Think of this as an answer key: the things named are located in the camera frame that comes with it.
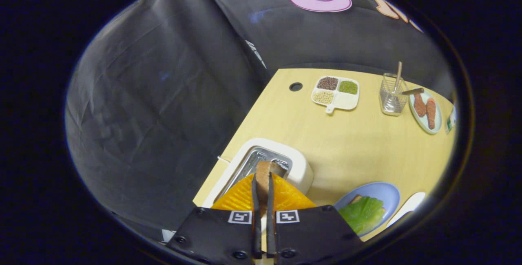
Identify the brown meat patty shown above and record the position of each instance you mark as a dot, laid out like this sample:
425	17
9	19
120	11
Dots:
431	114
420	106

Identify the clear plastic water bottle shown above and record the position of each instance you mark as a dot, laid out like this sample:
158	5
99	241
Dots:
451	121

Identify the pale green oval plate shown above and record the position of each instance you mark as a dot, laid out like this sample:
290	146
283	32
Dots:
437	128

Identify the white divided seasoning tray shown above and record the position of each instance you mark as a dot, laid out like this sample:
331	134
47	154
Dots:
346	101

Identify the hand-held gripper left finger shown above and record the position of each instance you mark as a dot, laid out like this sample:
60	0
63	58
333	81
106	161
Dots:
212	236

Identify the blue plate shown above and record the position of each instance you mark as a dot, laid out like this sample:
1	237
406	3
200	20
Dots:
383	195

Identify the white toaster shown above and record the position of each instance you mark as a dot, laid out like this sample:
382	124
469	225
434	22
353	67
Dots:
299	167

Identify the white bread slice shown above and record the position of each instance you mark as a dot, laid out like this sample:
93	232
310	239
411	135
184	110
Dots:
355	199

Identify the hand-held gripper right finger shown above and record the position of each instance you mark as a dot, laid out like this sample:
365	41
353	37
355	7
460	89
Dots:
314	236

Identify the white rectangular plate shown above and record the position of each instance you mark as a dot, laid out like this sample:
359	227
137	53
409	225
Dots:
408	206

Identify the toasted bread slice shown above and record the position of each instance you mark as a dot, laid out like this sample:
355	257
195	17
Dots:
263	175

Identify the wooden utensil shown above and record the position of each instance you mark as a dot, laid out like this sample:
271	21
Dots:
414	91
398	75

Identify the green lettuce leaf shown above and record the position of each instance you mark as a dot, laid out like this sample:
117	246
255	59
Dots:
363	216

